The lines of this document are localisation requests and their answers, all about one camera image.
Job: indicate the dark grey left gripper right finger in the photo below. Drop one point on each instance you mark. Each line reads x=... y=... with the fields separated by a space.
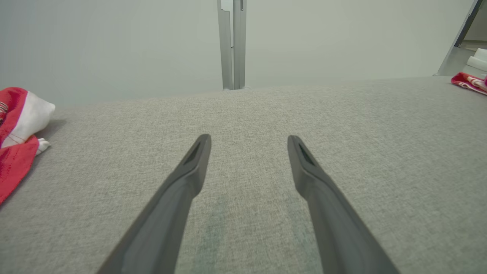
x=338 y=236

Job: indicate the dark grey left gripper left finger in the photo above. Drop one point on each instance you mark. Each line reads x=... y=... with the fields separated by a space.
x=159 y=228

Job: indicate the red Bulls print jersey garment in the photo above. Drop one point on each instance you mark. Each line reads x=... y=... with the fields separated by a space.
x=15 y=167

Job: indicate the red jersey with striped trim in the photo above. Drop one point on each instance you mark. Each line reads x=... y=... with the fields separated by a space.
x=470 y=82

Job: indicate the white roll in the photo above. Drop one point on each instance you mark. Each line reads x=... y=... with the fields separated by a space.
x=477 y=64
x=481 y=54

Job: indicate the grey partition edge frame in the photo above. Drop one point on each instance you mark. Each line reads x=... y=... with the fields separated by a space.
x=451 y=57

